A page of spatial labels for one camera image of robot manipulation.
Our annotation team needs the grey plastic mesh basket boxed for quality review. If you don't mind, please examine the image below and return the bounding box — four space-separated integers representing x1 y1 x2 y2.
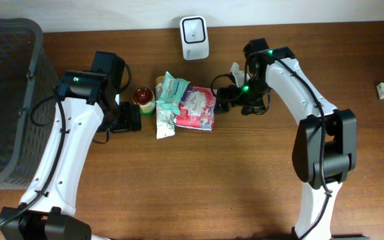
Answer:
0 18 59 189

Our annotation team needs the white cream tube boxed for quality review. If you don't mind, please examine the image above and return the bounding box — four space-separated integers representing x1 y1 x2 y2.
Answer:
155 76 175 139

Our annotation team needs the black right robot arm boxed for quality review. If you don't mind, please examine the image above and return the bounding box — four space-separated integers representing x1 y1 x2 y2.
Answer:
212 38 357 239

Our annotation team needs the teal wipes packet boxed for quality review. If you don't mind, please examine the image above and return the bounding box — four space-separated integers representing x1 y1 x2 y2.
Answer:
156 71 190 115

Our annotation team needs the green lid jar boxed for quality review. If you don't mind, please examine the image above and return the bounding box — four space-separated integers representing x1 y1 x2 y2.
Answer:
132 87 156 116

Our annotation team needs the white barcode scanner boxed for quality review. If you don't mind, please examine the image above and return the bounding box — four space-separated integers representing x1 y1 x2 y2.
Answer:
179 16 209 61

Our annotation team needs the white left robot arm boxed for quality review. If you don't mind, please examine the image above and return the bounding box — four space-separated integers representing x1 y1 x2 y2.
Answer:
0 51 141 240

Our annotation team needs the red purple tissue pack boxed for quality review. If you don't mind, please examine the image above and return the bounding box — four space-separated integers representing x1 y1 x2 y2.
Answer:
174 86 216 131

